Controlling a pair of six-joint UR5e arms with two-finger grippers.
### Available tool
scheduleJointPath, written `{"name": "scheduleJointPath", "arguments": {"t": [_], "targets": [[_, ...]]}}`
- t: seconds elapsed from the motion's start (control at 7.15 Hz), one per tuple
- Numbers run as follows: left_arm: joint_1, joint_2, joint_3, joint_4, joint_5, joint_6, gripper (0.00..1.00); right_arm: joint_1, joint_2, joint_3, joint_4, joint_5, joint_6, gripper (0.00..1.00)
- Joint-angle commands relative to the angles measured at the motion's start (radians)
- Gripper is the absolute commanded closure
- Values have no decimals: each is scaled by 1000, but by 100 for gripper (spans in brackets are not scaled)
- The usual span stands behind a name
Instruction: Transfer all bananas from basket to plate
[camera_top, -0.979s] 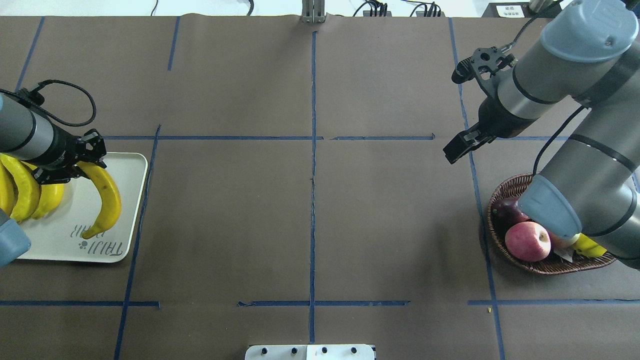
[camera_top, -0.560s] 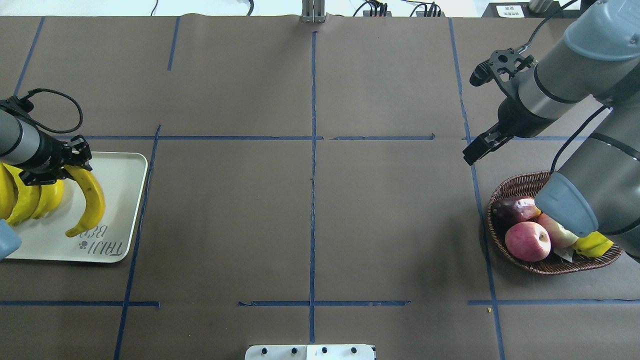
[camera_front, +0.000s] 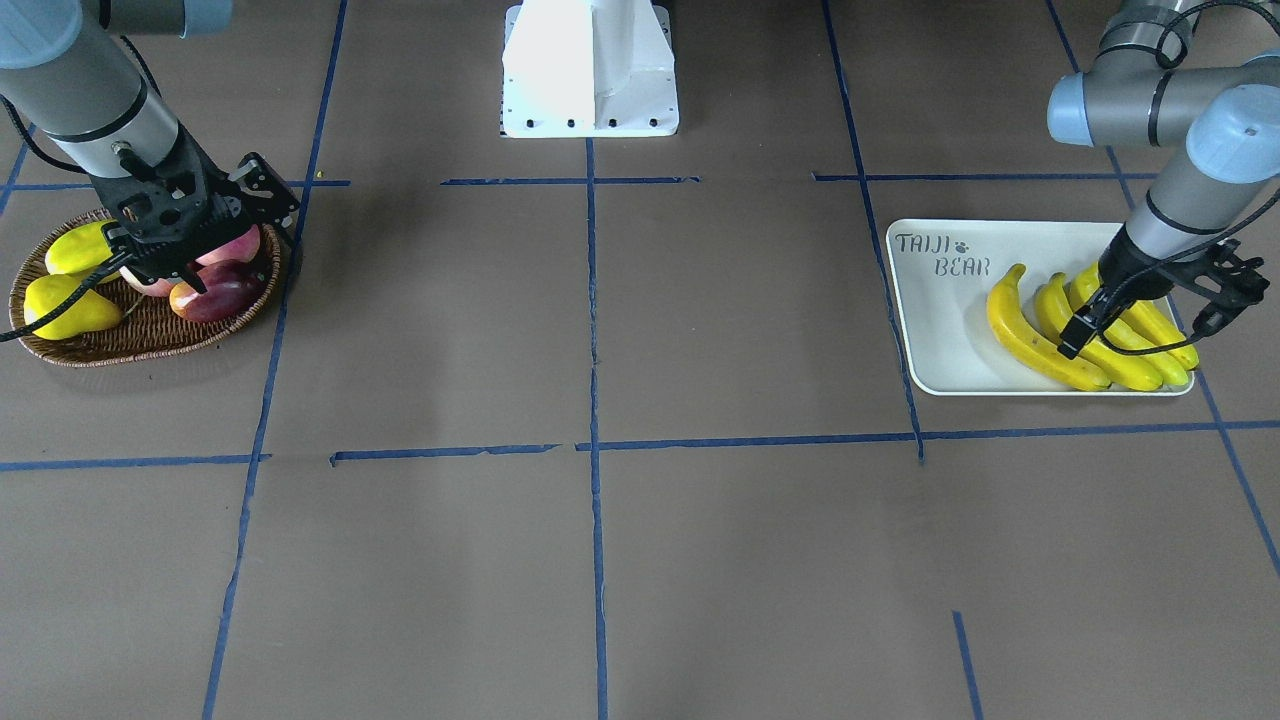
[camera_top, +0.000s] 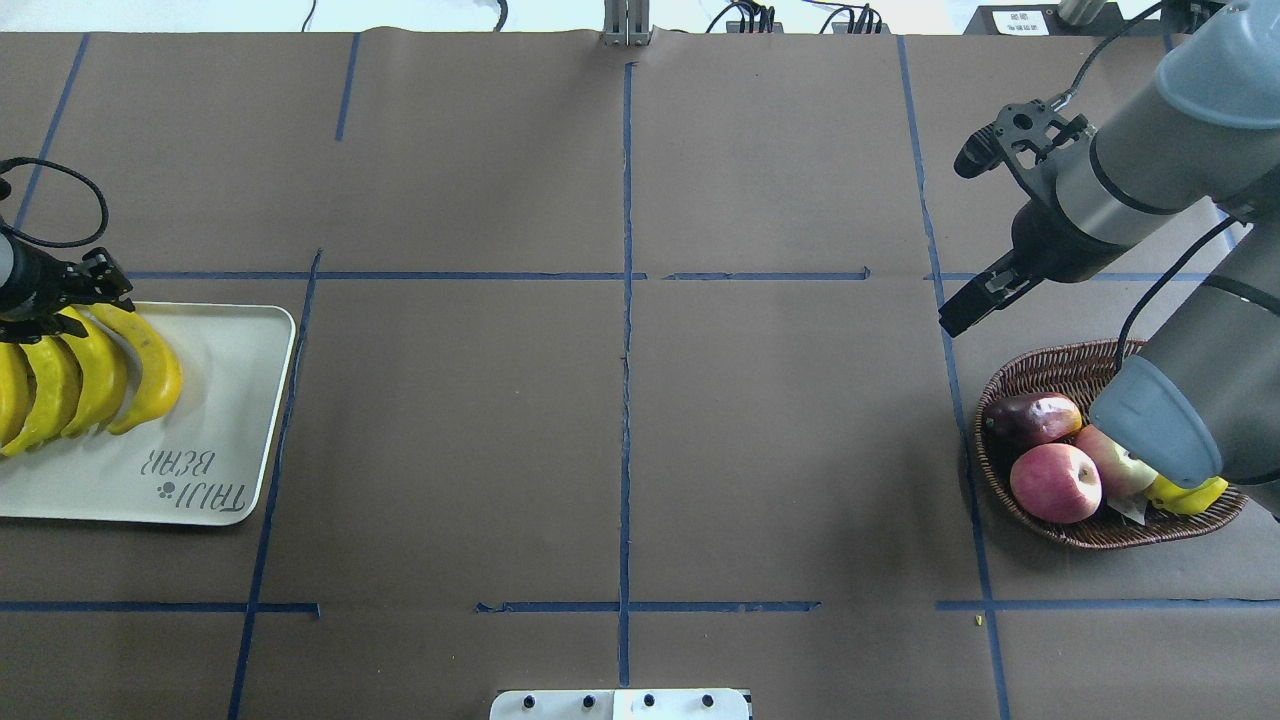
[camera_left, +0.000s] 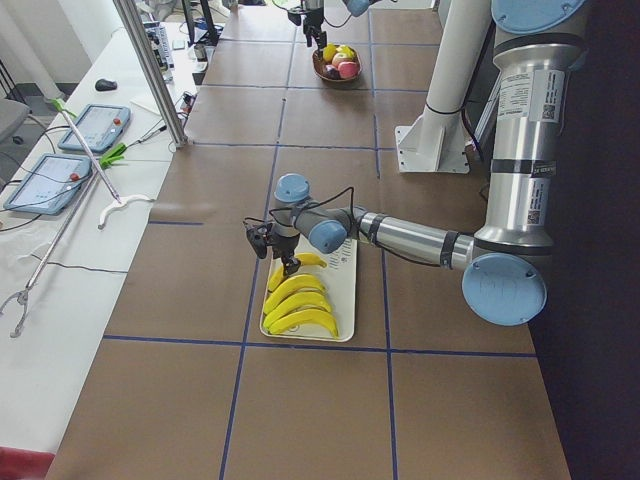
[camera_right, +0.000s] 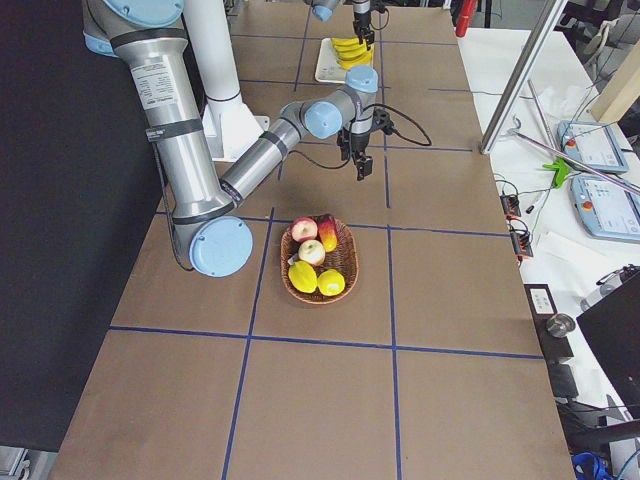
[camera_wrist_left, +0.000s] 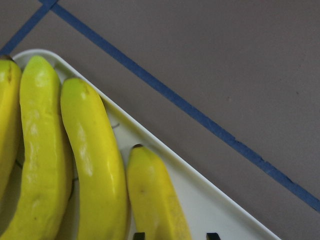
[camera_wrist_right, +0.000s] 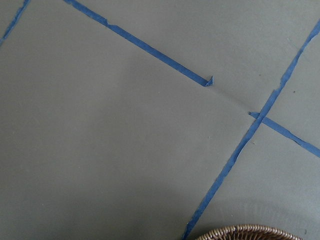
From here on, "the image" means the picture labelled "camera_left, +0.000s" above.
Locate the yellow pear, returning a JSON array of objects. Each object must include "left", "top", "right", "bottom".
[{"left": 322, "top": 43, "right": 337, "bottom": 64}]

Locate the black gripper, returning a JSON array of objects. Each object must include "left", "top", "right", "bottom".
[
  {"left": 302, "top": 8, "right": 327, "bottom": 52},
  {"left": 269, "top": 224, "right": 301, "bottom": 278}
]

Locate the brown wicker basket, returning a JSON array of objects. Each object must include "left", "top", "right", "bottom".
[{"left": 312, "top": 44, "right": 362, "bottom": 84}]

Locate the yellow banana curved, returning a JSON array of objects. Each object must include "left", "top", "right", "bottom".
[{"left": 264, "top": 274, "right": 326, "bottom": 310}]

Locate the white bear tray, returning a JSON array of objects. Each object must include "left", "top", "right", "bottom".
[{"left": 259, "top": 237, "right": 357, "bottom": 342}]

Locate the black computer mouse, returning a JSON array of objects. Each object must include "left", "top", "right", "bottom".
[{"left": 94, "top": 78, "right": 118, "bottom": 92}]

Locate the white plastic hook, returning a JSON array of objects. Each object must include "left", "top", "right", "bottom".
[{"left": 97, "top": 194, "right": 155, "bottom": 230}]

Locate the textured light yellow banana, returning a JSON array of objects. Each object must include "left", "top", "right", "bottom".
[{"left": 263, "top": 291, "right": 332, "bottom": 318}]

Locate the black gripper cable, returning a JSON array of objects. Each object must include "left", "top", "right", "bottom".
[{"left": 242, "top": 186, "right": 357, "bottom": 236}]

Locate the pale green pink apple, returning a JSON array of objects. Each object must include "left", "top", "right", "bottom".
[{"left": 332, "top": 52, "right": 351, "bottom": 68}]

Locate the pink red apple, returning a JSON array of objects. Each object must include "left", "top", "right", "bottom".
[{"left": 337, "top": 61, "right": 360, "bottom": 80}]

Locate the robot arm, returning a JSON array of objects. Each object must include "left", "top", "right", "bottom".
[
  {"left": 249, "top": 1, "right": 590, "bottom": 326},
  {"left": 288, "top": 0, "right": 375, "bottom": 52}
]

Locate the yellow green starfruit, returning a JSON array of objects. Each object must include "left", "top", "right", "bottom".
[{"left": 337, "top": 44, "right": 357, "bottom": 58}]

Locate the long metal grabber tool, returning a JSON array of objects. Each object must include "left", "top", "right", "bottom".
[{"left": 0, "top": 102, "right": 126, "bottom": 339}]

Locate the near blue teach pendant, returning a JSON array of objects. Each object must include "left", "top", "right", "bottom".
[{"left": 3, "top": 154, "right": 92, "bottom": 215}]

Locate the dark purple plum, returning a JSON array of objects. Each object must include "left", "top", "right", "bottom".
[{"left": 322, "top": 64, "right": 341, "bottom": 81}]

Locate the small metal cup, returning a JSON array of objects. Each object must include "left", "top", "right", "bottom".
[{"left": 193, "top": 44, "right": 208, "bottom": 62}]

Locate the aluminium frame post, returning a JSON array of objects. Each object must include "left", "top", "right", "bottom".
[{"left": 113, "top": 0, "right": 188, "bottom": 149}]

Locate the smooth yellow banana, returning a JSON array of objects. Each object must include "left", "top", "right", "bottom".
[{"left": 267, "top": 308, "right": 339, "bottom": 338}]

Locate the blue teach pendant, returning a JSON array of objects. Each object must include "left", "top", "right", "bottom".
[
  {"left": 67, "top": 104, "right": 131, "bottom": 154},
  {"left": 3, "top": 154, "right": 92, "bottom": 215}
]

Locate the green plastic clip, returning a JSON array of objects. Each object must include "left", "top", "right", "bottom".
[{"left": 99, "top": 143, "right": 127, "bottom": 170}]

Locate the far blue teach pendant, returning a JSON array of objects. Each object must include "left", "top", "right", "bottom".
[{"left": 67, "top": 104, "right": 131, "bottom": 154}]

